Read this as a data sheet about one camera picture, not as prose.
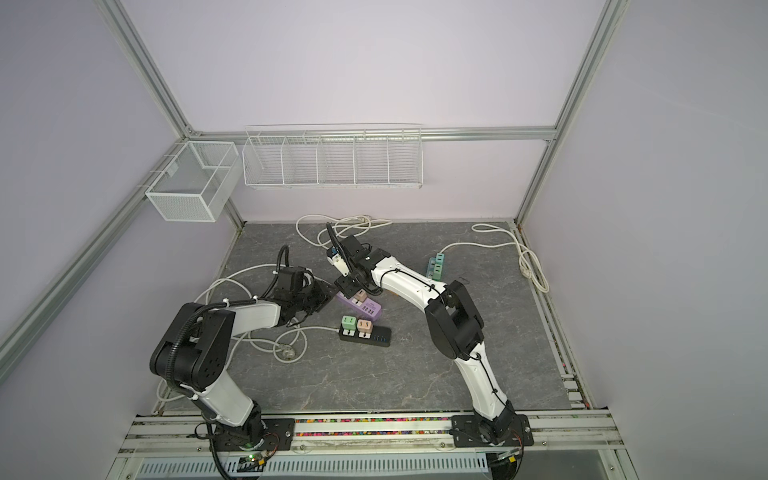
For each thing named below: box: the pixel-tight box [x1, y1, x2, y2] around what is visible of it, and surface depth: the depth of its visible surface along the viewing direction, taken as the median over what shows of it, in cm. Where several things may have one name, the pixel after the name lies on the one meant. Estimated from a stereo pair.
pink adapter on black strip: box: [357, 319, 373, 339], surface depth 88 cm
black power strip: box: [339, 324, 392, 347], surface depth 89 cm
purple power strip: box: [336, 291, 382, 320], surface depth 96 cm
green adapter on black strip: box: [341, 315, 357, 337], surface depth 88 cm
